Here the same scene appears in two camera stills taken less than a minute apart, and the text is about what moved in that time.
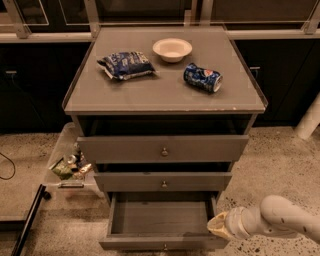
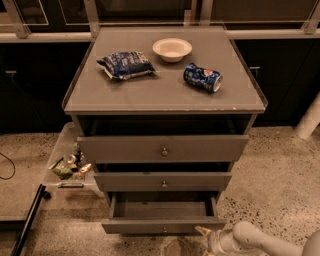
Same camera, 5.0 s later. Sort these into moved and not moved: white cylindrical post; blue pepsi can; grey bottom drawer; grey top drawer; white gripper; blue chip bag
Moved: white gripper; grey bottom drawer
Not moved: blue chip bag; white cylindrical post; grey top drawer; blue pepsi can
